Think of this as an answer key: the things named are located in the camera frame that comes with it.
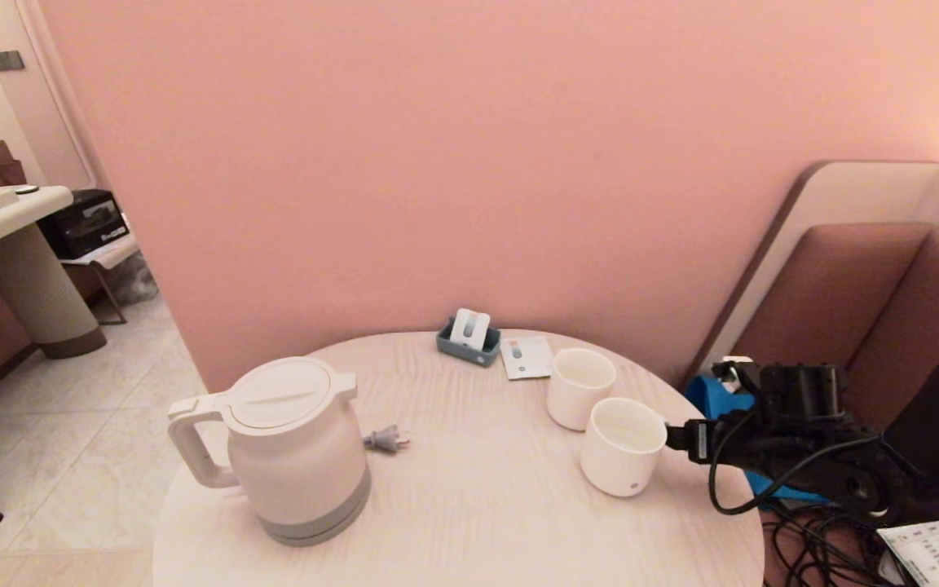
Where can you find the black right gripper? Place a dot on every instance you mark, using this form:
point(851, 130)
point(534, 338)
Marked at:
point(742, 444)

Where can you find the white ribbed mug with logo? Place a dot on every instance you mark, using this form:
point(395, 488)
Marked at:
point(620, 456)

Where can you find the white electric kettle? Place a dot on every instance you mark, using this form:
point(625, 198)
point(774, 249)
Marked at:
point(298, 456)

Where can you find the blue folded cloth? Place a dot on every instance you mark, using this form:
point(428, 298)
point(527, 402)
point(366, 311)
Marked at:
point(714, 395)

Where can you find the plain white ribbed mug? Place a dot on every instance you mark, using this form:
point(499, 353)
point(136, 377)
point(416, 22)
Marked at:
point(578, 399)

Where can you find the flat white square packet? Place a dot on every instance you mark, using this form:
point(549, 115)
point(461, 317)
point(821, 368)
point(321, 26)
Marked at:
point(526, 359)

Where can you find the brown upholstered sofa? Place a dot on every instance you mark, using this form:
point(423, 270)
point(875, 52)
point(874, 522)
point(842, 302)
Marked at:
point(844, 293)

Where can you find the white tea sachet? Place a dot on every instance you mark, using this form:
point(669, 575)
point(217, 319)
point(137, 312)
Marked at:
point(480, 334)

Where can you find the teal sachet holder tray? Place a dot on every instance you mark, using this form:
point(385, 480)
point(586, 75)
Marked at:
point(465, 355)

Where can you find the white blue card holder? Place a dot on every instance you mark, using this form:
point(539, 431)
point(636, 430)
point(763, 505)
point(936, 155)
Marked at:
point(460, 330)

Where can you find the printed white paper sheet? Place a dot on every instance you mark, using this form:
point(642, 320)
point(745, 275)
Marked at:
point(934, 554)

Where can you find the beige headboard panel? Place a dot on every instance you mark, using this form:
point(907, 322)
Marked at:
point(844, 191)

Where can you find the grey power plug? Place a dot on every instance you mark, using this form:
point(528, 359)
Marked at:
point(384, 440)

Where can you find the grey round kettle base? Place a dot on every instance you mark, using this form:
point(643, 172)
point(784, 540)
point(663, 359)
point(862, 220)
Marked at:
point(315, 536)

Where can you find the clear plastic bag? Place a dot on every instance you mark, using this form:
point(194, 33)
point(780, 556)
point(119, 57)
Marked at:
point(135, 281)

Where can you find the small beige metal-legged bench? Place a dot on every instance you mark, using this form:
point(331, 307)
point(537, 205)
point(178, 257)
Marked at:
point(107, 253)

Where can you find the black box appliance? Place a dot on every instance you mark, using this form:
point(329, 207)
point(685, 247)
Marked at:
point(82, 226)

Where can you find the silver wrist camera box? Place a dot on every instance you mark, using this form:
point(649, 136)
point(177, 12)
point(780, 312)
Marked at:
point(734, 371)

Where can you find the white pedestal counter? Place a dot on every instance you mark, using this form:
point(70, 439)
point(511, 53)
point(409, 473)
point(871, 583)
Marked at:
point(29, 277)

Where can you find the grey wall plate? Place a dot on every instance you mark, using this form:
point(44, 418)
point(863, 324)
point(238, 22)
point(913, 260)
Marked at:
point(6, 60)

